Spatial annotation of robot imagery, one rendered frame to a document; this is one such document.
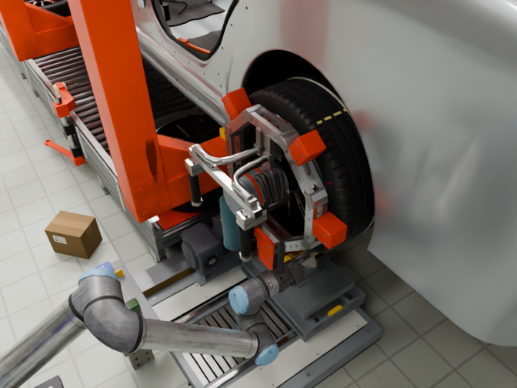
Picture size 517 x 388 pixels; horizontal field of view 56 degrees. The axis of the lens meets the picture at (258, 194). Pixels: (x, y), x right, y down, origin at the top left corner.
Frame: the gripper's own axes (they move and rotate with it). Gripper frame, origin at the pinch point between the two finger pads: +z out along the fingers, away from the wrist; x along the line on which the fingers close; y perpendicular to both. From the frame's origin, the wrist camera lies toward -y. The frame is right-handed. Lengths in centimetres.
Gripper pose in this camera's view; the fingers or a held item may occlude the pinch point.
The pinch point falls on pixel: (313, 250)
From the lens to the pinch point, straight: 187.2
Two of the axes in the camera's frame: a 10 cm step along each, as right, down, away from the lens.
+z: 8.2, -4.0, 4.1
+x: 3.9, -1.5, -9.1
